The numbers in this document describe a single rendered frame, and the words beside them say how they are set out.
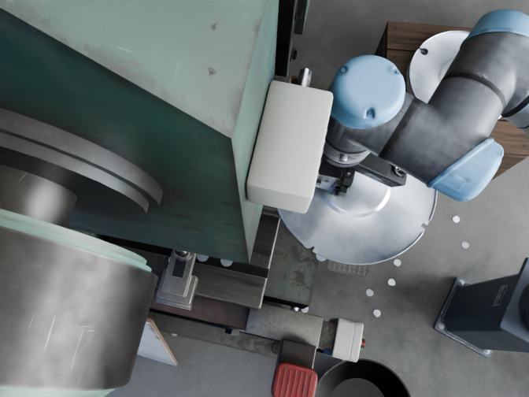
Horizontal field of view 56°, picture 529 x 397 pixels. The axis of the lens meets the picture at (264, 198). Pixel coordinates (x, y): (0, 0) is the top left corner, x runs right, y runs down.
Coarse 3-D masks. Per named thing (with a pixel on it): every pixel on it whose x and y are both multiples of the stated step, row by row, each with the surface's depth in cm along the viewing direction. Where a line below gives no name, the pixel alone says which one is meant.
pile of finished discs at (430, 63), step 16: (448, 32) 139; (464, 32) 139; (432, 48) 138; (448, 48) 138; (416, 64) 137; (432, 64) 137; (448, 64) 136; (416, 80) 136; (432, 80) 136; (416, 96) 134
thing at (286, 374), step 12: (276, 372) 80; (288, 372) 80; (300, 372) 80; (312, 372) 80; (276, 384) 80; (288, 384) 80; (300, 384) 80; (312, 384) 80; (276, 396) 79; (288, 396) 79; (300, 396) 79; (312, 396) 80
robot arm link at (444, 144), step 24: (432, 96) 55; (456, 96) 52; (480, 96) 52; (408, 120) 51; (432, 120) 51; (456, 120) 51; (480, 120) 52; (408, 144) 51; (432, 144) 51; (456, 144) 51; (480, 144) 50; (408, 168) 53; (432, 168) 52; (456, 168) 51; (480, 168) 50; (456, 192) 52
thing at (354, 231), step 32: (320, 192) 85; (352, 192) 85; (384, 192) 86; (416, 192) 87; (288, 224) 84; (320, 224) 84; (352, 224) 84; (384, 224) 85; (352, 256) 83; (384, 256) 83
